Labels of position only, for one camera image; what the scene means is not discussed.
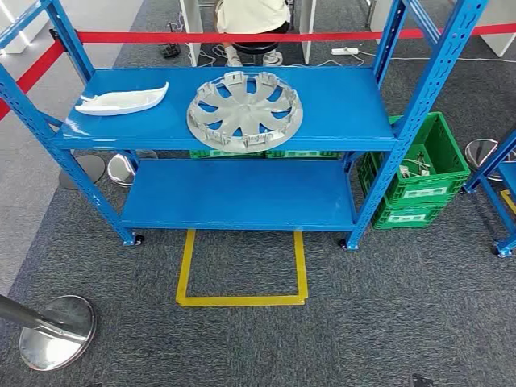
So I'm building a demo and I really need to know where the grey plastic wheel hubcap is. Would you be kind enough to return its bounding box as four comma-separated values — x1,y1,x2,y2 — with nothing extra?
186,70,303,154

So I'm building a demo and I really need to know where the blue metal shelf rack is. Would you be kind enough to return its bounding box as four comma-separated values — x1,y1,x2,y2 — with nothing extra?
0,0,490,252
461,127,516,260

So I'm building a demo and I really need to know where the white curved plastic trim part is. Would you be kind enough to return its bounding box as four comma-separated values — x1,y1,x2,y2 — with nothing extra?
74,81,170,117

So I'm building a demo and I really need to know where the green plastic crate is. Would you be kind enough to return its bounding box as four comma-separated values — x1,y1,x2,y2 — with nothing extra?
358,160,447,231
357,110,471,208
266,149,342,160
189,149,266,160

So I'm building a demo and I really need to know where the black stool with chrome base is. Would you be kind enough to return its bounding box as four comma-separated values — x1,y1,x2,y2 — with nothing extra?
232,41,278,56

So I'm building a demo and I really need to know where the long red barrier belt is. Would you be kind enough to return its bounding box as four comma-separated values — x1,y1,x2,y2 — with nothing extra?
76,22,516,45

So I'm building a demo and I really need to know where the seated person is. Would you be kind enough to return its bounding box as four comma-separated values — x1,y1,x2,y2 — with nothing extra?
213,0,292,69

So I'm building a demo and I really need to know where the stanchion with grey base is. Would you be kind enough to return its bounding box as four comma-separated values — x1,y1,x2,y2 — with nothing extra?
59,154,106,191

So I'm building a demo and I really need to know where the short red barrier belt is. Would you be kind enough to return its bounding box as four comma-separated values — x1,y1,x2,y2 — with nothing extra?
0,40,66,123

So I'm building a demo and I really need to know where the tangled white cable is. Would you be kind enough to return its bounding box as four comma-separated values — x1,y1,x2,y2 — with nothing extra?
199,44,229,68

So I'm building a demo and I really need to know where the black wire stand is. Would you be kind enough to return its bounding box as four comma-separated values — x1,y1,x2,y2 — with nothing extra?
160,21,182,59

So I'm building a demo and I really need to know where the white wire harness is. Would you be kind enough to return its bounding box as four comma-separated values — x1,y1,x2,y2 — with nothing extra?
398,157,432,179

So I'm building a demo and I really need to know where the white power strip cable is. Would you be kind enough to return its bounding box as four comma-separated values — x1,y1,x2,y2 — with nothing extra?
358,49,516,63

